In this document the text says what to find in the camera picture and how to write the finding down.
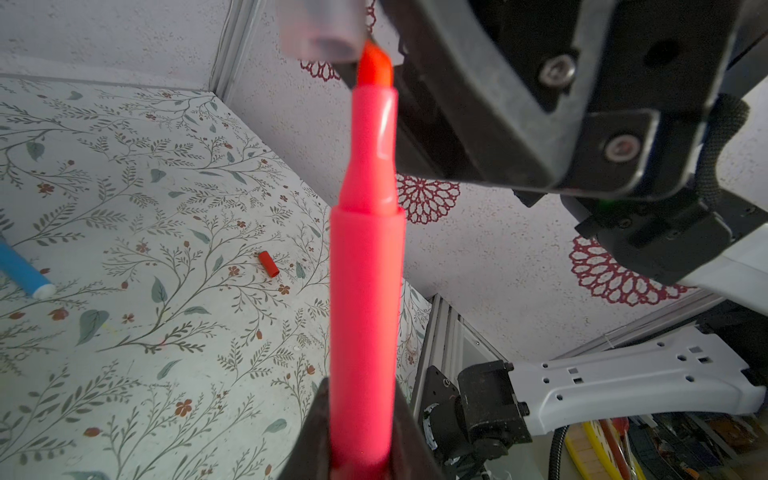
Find pink highlighter pen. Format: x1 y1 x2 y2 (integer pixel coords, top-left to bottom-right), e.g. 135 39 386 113
329 42 405 479

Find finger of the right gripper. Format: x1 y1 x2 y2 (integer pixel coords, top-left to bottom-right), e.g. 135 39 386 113
379 1 744 198

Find red pen cap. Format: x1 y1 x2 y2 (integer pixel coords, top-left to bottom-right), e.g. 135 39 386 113
257 251 280 278

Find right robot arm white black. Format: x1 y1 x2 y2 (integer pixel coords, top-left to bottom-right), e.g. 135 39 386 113
295 1 767 479

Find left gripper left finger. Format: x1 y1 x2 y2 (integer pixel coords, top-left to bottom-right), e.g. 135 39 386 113
278 378 331 480

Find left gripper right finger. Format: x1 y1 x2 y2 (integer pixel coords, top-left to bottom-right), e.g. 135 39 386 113
388 384 444 480

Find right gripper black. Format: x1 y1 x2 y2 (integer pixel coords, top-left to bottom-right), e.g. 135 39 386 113
560 186 767 285

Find clear pink pen cap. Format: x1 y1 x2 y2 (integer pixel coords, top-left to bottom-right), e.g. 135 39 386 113
276 0 367 63

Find blue pen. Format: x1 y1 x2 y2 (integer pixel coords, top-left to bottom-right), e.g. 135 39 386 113
1 238 57 300

